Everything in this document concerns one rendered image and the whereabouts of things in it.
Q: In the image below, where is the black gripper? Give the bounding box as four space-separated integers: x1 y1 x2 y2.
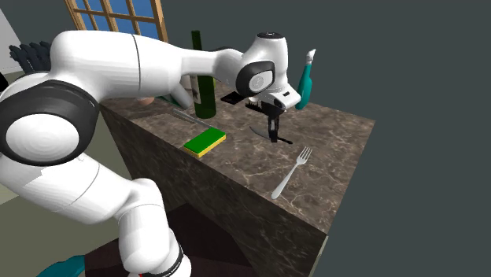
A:
260 100 287 144

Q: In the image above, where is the black bristly brush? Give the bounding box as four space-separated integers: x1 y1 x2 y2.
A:
244 100 267 115

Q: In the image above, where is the silver fork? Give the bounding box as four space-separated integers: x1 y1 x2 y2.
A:
270 146 314 201

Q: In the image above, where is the black flat rectangular slab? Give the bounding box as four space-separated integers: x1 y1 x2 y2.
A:
220 90 247 105

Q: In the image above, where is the teal spray bottle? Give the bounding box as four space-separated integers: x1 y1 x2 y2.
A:
294 48 318 112

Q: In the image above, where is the green and yellow sponge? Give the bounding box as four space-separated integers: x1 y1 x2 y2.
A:
182 127 227 160

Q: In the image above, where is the dark green glass bottle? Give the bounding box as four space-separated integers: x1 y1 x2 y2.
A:
190 29 218 120

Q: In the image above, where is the grey long knife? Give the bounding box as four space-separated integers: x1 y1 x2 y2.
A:
171 108 212 130

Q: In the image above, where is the teal flat object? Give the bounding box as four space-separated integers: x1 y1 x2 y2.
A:
156 94 182 108

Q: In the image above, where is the wooden framed window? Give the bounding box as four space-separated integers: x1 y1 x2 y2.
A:
64 0 170 43

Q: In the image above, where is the teal rounded object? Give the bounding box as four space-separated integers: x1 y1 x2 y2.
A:
35 254 87 277

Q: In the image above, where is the dark leafy plant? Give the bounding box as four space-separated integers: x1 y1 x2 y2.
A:
8 40 53 75

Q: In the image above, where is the black-handled curved knife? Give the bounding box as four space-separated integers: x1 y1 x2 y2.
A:
249 125 294 146

